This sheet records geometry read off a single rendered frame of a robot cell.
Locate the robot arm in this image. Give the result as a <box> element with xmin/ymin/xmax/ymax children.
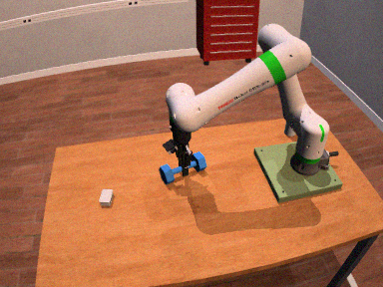
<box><xmin>166</xmin><ymin>24</ymin><xmax>339</xmax><ymax>175</ymax></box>

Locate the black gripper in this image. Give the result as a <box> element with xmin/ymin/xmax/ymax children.
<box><xmin>173</xmin><ymin>133</ymin><xmax>192</xmax><ymax>176</ymax></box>

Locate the blue dumbbell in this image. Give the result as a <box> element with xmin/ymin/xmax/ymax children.
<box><xmin>159</xmin><ymin>151</ymin><xmax>207</xmax><ymax>185</ymax></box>

